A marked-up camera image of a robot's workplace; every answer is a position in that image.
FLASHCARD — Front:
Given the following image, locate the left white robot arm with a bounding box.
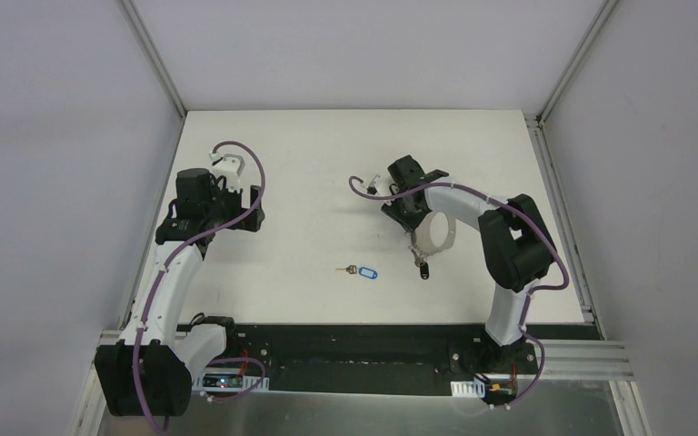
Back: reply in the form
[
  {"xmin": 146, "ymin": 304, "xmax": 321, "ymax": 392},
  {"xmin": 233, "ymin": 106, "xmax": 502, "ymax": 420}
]
[{"xmin": 94, "ymin": 168, "xmax": 264, "ymax": 418}]

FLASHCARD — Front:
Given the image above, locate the right white cable duct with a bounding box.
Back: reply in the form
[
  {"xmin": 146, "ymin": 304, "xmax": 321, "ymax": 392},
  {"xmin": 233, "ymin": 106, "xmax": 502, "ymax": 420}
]
[{"xmin": 450, "ymin": 379, "xmax": 486, "ymax": 399}]

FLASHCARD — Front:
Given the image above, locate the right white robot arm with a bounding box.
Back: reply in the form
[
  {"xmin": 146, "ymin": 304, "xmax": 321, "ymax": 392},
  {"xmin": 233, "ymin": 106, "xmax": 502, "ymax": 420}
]
[{"xmin": 381, "ymin": 155, "xmax": 555, "ymax": 372}]

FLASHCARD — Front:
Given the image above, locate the left white cable duct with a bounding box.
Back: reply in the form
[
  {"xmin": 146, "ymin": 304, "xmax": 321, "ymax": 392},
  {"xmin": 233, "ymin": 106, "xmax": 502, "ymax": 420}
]
[{"xmin": 192, "ymin": 372, "xmax": 270, "ymax": 394}]

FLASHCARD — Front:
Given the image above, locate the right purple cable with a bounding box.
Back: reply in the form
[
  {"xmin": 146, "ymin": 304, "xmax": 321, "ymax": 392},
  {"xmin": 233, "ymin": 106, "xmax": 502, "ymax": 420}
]
[{"xmin": 348, "ymin": 175, "xmax": 569, "ymax": 412}]

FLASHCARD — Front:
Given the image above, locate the white cable duct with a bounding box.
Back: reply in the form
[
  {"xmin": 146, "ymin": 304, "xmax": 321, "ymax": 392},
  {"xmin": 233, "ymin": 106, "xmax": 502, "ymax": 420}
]
[
  {"xmin": 450, "ymin": 379, "xmax": 486, "ymax": 399},
  {"xmin": 192, "ymin": 372, "xmax": 270, "ymax": 394}
]

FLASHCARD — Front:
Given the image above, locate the blue tag key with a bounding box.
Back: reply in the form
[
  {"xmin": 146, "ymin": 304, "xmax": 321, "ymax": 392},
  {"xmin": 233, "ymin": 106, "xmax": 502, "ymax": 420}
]
[{"xmin": 337, "ymin": 264, "xmax": 379, "ymax": 280}]

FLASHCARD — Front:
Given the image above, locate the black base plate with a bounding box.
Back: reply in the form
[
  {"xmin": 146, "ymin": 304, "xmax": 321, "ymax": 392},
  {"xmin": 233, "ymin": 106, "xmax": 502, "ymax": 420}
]
[{"xmin": 174, "ymin": 323, "xmax": 602, "ymax": 397}]

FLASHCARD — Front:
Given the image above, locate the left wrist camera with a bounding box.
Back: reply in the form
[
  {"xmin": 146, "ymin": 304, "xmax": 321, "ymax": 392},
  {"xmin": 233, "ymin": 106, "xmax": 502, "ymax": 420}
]
[{"xmin": 209, "ymin": 152, "xmax": 245, "ymax": 180}]

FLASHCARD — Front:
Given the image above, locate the keyring with black key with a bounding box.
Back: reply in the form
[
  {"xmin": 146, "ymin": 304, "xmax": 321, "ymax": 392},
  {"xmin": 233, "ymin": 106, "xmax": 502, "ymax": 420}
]
[{"xmin": 409, "ymin": 213, "xmax": 456, "ymax": 280}]

